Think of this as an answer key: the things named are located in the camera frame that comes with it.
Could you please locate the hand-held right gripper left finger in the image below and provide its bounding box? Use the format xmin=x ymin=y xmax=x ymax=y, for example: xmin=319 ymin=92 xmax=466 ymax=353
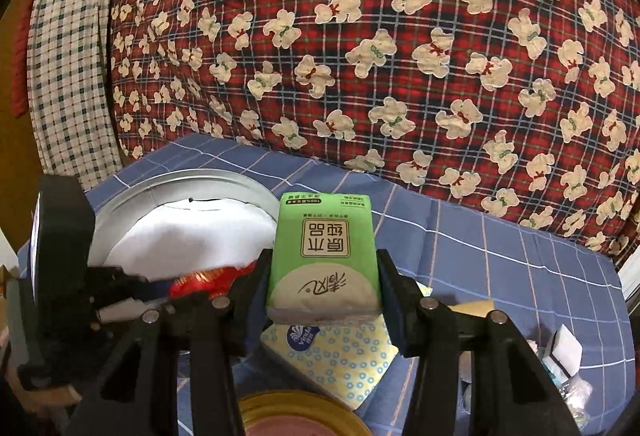
xmin=70 ymin=251 xmax=276 ymax=436

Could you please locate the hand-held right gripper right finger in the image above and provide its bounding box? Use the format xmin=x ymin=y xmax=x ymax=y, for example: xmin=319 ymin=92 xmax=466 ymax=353
xmin=375 ymin=248 xmax=583 ymax=436

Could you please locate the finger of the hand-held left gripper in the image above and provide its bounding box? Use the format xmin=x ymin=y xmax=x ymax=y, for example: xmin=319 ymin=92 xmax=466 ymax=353
xmin=92 ymin=298 xmax=151 ymax=327
xmin=87 ymin=263 xmax=151 ymax=292

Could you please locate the red shiny packet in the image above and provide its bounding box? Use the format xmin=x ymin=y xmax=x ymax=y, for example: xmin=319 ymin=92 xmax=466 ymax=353
xmin=167 ymin=266 xmax=258 ymax=299

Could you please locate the green tissue pack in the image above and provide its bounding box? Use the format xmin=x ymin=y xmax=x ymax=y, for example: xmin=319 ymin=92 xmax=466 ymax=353
xmin=265 ymin=192 xmax=383 ymax=324

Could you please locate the clear plastic bag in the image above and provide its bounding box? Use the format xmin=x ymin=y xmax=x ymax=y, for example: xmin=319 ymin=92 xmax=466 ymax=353
xmin=547 ymin=373 xmax=598 ymax=432

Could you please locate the yellow dotted tissue box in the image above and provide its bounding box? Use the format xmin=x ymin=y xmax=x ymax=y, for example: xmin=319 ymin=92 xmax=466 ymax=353
xmin=260 ymin=316 xmax=401 ymax=412

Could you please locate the white cloth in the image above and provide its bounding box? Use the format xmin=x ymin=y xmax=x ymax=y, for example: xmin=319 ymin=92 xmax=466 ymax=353
xmin=102 ymin=198 xmax=278 ymax=281

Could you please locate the blue plaid bedsheet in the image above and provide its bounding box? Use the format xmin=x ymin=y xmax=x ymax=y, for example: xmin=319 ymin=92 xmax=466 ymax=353
xmin=17 ymin=132 xmax=636 ymax=436

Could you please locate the white sponge with black stripe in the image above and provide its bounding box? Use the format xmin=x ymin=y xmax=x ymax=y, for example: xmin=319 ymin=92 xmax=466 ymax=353
xmin=542 ymin=323 xmax=584 ymax=377

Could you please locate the checkered beige cloth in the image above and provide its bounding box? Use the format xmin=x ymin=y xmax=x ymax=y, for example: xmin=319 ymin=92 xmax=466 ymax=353
xmin=27 ymin=0 xmax=124 ymax=192

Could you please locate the red cloth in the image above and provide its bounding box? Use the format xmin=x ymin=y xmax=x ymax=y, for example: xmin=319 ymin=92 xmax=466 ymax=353
xmin=10 ymin=0 xmax=40 ymax=119

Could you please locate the red plaid teddy quilt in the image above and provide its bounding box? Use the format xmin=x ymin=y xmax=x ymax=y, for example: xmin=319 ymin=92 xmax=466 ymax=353
xmin=107 ymin=0 xmax=640 ymax=267

